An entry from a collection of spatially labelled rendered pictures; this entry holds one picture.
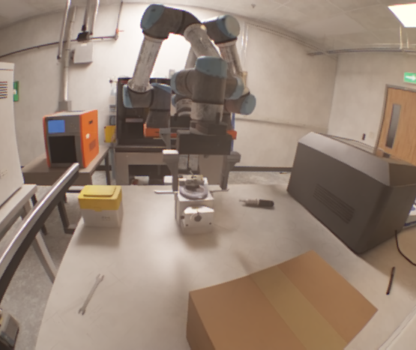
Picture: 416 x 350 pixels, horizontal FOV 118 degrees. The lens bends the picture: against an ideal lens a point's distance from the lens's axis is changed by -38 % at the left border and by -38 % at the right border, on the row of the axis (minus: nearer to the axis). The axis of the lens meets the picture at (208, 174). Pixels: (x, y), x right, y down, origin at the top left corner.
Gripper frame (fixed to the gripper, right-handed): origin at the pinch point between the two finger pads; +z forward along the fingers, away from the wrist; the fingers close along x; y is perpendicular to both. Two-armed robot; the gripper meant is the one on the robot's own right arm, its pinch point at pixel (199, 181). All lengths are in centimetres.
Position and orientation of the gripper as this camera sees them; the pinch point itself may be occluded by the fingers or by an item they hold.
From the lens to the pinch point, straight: 53.4
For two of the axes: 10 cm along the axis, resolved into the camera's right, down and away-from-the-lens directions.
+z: -1.0, 9.2, 3.7
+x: -9.6, 0.1, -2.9
